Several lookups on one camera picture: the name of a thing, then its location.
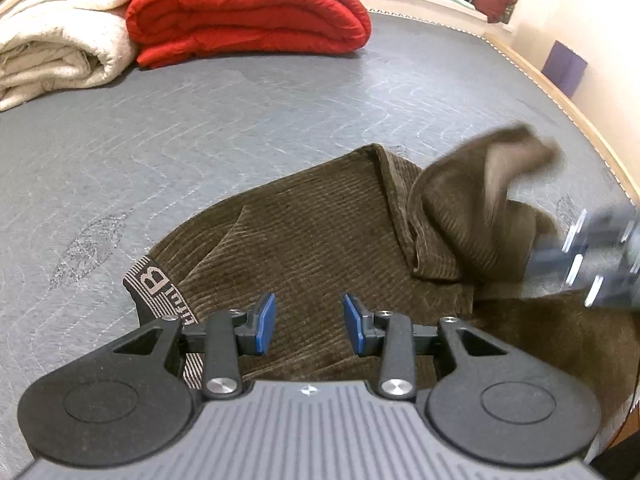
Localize purple box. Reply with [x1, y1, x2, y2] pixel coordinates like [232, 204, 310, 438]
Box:
[542, 40, 589, 99]

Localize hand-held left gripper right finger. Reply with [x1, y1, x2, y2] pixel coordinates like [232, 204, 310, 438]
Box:
[341, 292, 512, 402]

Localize light wooden bed frame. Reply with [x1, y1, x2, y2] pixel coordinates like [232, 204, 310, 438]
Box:
[367, 7, 640, 203]

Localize cream folded blanket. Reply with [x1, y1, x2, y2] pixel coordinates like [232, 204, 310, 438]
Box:
[0, 0, 154, 112]

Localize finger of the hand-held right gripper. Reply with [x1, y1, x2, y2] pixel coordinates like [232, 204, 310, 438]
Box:
[561, 207, 640, 258]
[529, 249, 640, 312]

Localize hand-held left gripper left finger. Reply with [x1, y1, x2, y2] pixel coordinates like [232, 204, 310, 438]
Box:
[107, 292, 277, 402]

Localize brown corduroy pants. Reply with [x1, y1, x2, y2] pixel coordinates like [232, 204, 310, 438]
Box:
[122, 125, 640, 413]

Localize red folded quilt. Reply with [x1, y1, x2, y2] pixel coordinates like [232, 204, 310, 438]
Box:
[125, 0, 372, 69]

